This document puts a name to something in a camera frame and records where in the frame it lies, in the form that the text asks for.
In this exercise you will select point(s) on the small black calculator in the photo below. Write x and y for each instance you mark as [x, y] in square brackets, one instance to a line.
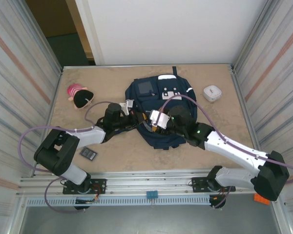
[88, 153]

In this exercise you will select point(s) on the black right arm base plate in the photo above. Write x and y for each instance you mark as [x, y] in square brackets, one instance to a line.
[197, 184]

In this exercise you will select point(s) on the blue binder clip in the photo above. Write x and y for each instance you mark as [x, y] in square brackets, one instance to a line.
[152, 194]

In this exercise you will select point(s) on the navy blue student backpack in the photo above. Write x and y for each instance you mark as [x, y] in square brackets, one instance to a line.
[146, 97]

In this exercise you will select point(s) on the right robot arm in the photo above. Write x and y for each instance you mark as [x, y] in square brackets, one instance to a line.
[234, 151]

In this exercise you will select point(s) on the plush doll with pink hat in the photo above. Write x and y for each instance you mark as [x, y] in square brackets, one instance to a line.
[80, 97]

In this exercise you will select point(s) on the brown wooden door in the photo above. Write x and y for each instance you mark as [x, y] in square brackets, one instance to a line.
[48, 17]

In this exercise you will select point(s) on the thin aluminium edge strip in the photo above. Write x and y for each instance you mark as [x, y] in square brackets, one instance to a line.
[112, 65]

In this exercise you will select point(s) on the orange toy brick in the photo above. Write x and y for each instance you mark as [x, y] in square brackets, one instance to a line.
[260, 198]

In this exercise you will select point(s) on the aluminium mounting rail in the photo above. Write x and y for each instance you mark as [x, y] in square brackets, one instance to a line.
[146, 181]

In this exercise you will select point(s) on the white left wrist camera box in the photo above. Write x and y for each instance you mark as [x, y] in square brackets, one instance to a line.
[127, 105]

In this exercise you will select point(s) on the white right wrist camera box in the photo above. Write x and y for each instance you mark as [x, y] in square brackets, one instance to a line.
[160, 118]

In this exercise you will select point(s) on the white rounded square container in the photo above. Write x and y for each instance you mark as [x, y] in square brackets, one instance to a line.
[212, 93]

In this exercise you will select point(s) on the white door frame post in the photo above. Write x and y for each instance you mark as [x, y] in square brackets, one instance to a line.
[88, 29]

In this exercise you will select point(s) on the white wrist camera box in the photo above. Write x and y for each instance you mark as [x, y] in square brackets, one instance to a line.
[127, 105]
[160, 118]

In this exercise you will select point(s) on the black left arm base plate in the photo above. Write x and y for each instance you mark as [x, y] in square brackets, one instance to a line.
[97, 185]

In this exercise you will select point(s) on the striped metal side panel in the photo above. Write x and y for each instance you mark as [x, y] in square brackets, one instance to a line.
[19, 85]
[271, 73]

